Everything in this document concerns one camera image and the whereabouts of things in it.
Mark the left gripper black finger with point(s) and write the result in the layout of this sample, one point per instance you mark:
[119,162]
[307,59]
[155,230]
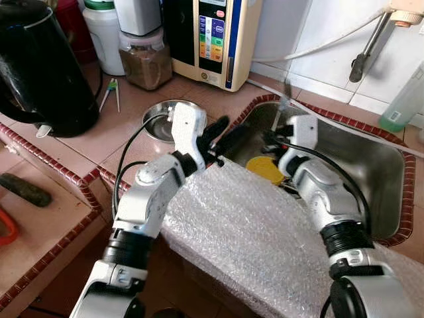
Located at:
[213,131]
[233,139]

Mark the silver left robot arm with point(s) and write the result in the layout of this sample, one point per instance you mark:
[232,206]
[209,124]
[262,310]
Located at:
[142,212]

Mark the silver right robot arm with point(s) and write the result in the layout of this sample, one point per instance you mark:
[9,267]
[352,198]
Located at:
[324,199]

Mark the small steel bowl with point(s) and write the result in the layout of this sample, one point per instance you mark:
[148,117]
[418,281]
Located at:
[159,122]

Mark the empty steel sink basin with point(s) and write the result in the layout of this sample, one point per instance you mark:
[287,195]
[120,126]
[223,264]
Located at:
[358,165]

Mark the beige water ionizer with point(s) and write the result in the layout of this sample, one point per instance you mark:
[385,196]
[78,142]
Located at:
[215,40]

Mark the clear jar of brown powder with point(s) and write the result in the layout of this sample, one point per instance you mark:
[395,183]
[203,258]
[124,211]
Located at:
[146,66]

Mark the clear bubble wrap sheet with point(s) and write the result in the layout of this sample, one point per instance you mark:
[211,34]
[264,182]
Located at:
[252,238]

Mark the beige faucet with metal spout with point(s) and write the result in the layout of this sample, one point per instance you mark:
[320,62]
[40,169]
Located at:
[368,50]

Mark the clear bottle with blue cap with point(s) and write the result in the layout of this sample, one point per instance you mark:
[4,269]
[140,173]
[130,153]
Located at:
[404,106]

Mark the white blender base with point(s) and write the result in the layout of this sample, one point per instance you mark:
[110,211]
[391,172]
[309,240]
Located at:
[138,16]

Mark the white canister with green lid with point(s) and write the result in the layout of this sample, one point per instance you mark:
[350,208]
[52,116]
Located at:
[106,40]

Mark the red plastic container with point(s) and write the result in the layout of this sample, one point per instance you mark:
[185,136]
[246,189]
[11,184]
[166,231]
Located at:
[76,30]

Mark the black electric kettle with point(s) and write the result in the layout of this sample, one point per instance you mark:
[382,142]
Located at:
[43,73]

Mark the dark green cucumber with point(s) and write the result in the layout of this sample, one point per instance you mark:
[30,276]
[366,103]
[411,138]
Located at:
[25,190]

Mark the red orange plastic tool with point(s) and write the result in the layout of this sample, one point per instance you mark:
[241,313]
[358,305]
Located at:
[8,228]

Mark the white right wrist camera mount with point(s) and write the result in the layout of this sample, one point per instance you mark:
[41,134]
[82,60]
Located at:
[303,136]

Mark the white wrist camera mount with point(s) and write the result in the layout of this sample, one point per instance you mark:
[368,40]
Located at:
[303,136]
[187,132]

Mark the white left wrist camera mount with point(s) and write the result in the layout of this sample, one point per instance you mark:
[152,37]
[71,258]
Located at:
[187,132]

